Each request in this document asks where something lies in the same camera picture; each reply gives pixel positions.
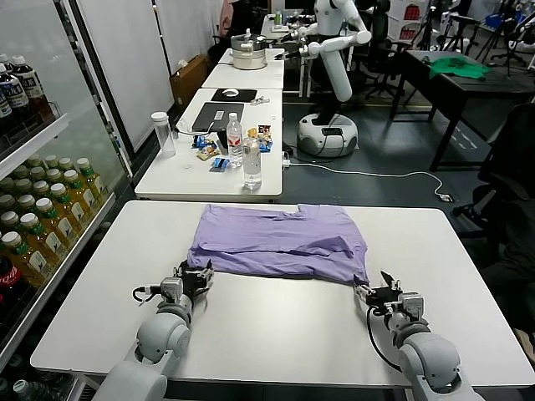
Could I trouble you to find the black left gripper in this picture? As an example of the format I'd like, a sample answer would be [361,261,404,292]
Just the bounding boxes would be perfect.
[173,259,216,297]

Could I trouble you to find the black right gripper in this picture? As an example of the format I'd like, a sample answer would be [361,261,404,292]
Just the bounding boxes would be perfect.
[353,271,403,314]

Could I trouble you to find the purple t-shirt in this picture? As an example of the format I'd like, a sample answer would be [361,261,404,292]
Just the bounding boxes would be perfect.
[186,203,369,287]

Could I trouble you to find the long white side table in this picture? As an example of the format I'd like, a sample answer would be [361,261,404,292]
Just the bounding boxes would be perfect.
[134,88,284,201]

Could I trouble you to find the clear bottle with white lid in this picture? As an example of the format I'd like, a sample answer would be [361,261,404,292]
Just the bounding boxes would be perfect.
[242,136,263,191]

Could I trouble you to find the beige snack packet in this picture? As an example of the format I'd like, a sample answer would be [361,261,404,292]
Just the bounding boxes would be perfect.
[196,144,220,162]

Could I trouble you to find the water bottle with red label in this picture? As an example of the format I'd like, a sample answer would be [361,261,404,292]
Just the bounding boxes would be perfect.
[226,111,245,169]

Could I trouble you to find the clear tumbler with white lid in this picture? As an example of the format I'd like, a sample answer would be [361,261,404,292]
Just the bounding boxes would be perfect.
[150,111,177,159]

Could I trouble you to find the glass door drink cabinet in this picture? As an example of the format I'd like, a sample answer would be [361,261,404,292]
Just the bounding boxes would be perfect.
[0,0,135,401]

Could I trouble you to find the black laptop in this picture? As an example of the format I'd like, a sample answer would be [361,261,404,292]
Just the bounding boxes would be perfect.
[191,102,246,134]

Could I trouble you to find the large black office chair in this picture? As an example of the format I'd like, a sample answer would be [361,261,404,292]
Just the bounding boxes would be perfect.
[453,102,535,260]

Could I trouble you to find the black mouse pad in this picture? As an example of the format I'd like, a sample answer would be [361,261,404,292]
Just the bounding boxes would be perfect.
[211,88,258,104]

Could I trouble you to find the cola bottle with red label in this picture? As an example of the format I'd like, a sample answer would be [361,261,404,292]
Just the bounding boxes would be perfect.
[0,255,33,310]

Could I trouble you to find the cardboard box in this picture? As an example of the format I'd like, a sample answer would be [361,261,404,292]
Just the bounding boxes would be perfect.
[169,53,212,114]

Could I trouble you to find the small white table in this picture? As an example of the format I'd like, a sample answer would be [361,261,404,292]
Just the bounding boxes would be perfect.
[201,48,286,90]

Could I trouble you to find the green cap bottle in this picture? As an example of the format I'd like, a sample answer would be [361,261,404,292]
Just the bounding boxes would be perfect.
[12,378,47,401]

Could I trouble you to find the white humanoid robot body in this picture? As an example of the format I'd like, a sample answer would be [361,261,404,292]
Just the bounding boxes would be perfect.
[296,0,359,159]

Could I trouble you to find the black work table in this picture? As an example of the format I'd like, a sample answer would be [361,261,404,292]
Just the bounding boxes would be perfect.
[390,49,535,172]

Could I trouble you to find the green cloth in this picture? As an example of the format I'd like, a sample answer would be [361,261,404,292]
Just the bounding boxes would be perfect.
[429,57,492,80]

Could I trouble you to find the black office chair with armrests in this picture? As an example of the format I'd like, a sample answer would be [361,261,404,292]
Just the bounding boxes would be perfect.
[354,0,413,101]

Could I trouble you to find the dark tea bottle white cap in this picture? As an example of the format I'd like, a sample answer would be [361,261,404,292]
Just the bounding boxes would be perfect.
[10,55,55,123]
[0,62,31,131]

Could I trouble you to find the person in pink hoodie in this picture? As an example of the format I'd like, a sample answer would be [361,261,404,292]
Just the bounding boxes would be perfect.
[219,0,237,38]

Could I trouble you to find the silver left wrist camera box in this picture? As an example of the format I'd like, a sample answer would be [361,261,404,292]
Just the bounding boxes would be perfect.
[160,276,184,300]

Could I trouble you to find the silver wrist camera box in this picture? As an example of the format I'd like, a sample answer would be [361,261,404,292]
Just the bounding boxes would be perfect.
[160,276,184,300]
[400,292,425,322]

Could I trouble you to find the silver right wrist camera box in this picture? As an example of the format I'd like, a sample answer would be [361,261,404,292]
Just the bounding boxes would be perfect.
[400,292,425,322]

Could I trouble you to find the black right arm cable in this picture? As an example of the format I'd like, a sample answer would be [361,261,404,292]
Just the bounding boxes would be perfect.
[365,307,403,372]

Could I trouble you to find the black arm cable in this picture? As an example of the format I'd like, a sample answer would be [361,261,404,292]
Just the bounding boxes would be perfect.
[132,285,164,308]
[365,307,403,372]

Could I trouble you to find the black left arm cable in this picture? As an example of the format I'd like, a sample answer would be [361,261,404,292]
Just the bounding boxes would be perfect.
[132,285,164,308]

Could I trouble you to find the white floor power cable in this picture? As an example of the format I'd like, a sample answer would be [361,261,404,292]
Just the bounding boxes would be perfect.
[288,160,448,197]

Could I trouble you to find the white laptop charging cable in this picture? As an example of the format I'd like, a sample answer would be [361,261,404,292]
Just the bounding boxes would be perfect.
[176,119,219,137]

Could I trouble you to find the black camera tripod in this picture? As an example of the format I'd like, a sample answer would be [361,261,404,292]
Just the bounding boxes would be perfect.
[487,12,528,70]
[434,6,482,55]

